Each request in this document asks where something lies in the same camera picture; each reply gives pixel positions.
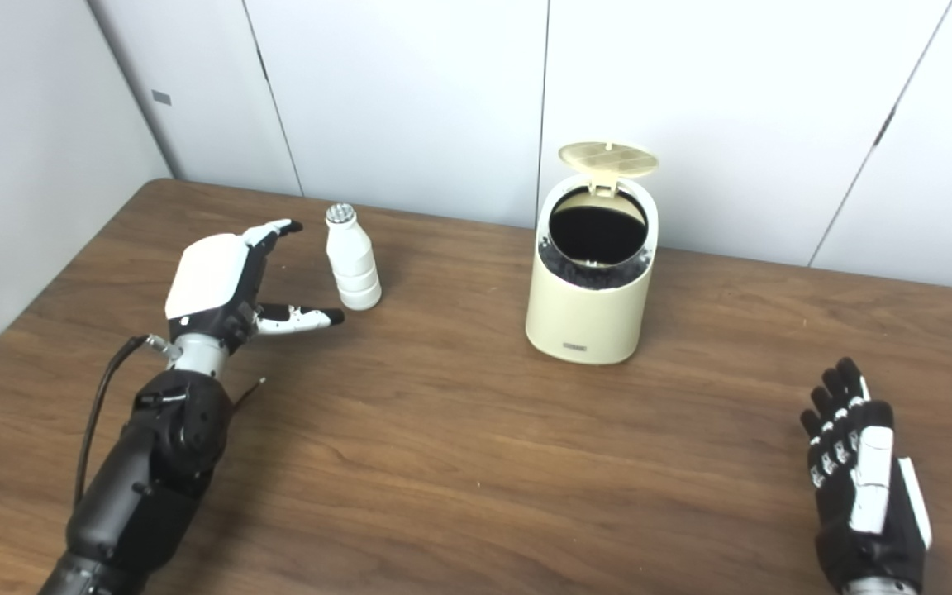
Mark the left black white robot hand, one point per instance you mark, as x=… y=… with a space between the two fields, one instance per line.
x=207 y=277

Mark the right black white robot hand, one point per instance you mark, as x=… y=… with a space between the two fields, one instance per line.
x=873 y=479

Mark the small white plastic bottle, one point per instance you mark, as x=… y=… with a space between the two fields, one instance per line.
x=354 y=264

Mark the cream-colored bin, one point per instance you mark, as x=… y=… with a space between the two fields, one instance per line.
x=583 y=318

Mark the round cream bin lid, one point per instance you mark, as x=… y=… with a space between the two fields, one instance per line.
x=608 y=159

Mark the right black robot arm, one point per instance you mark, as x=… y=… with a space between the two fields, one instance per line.
x=881 y=588

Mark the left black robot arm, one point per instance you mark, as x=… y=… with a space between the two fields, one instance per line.
x=154 y=463

